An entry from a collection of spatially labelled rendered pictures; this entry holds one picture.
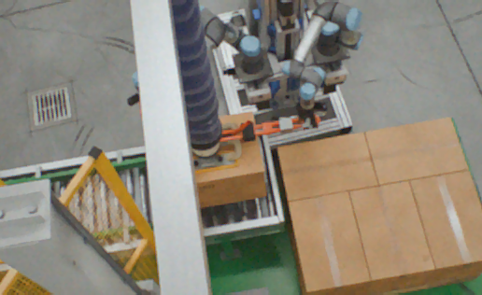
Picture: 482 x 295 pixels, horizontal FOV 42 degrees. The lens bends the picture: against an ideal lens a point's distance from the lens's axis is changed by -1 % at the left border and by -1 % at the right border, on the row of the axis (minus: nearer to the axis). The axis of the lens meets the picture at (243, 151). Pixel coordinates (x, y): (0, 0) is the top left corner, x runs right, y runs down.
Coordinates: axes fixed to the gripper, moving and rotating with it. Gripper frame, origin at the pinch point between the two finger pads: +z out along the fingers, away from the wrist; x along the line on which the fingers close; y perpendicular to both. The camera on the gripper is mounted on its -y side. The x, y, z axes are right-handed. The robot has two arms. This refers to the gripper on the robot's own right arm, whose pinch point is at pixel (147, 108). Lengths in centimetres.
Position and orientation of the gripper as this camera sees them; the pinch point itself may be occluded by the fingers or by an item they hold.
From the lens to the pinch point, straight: 369.2
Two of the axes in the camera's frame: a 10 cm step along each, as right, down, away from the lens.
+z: 0.6, 4.2, 9.0
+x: -1.6, -8.9, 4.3
